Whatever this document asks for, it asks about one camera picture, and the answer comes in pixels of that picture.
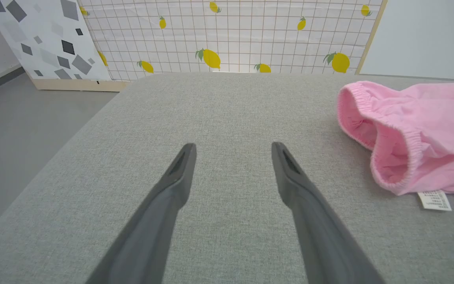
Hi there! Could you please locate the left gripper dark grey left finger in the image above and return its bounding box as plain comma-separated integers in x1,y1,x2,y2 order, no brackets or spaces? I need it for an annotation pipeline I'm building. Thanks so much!
85,143,197,284

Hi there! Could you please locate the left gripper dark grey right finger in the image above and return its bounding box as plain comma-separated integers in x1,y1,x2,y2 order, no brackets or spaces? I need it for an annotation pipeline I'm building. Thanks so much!
271,142,385,284

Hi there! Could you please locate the pink garment with white label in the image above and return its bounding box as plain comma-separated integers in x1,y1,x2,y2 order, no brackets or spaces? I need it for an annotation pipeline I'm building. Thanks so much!
337,81,454,212

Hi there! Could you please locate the lemon print grid screen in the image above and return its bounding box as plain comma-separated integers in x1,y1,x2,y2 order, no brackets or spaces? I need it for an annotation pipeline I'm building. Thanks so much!
78,0,388,76

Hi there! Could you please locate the grey terrazzo print panel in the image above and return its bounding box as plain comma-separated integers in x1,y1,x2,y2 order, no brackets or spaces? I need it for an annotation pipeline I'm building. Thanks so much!
0,0,131,92

